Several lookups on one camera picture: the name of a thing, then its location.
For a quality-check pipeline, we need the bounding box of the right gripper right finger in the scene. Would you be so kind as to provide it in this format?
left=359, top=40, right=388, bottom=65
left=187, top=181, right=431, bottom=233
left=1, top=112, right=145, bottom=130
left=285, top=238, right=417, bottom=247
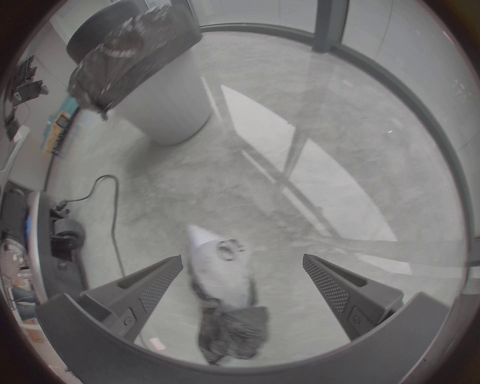
left=302, top=253, right=404, bottom=343

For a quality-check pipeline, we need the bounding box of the crumpled black plastic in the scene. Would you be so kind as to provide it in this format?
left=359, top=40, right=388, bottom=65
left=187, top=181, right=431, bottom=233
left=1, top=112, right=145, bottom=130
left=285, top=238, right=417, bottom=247
left=197, top=305, right=271, bottom=366

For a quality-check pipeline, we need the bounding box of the white trash bin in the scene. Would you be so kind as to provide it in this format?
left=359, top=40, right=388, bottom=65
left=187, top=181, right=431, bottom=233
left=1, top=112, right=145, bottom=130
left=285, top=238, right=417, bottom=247
left=112, top=46, right=214, bottom=147

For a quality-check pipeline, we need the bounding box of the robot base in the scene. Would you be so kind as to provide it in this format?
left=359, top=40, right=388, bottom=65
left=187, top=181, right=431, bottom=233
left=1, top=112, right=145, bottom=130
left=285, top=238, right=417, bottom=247
left=0, top=180, right=89, bottom=325

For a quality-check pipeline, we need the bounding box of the black plastic bag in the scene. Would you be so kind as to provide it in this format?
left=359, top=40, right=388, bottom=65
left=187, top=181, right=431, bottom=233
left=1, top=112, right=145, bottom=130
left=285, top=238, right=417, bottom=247
left=68, top=7, right=181, bottom=121

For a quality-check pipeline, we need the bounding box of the dark grey round chair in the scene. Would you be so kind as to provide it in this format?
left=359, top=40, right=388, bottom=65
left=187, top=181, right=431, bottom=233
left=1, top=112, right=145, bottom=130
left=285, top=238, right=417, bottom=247
left=66, top=0, right=203, bottom=65

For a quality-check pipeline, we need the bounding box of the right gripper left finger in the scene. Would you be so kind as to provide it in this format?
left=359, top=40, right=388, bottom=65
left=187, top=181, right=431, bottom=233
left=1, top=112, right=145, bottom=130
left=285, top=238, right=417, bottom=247
left=80, top=255, right=185, bottom=344

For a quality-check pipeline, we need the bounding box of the black cable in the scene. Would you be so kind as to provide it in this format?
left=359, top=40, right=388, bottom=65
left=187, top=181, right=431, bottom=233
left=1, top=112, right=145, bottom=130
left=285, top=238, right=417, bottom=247
left=54, top=174, right=127, bottom=277

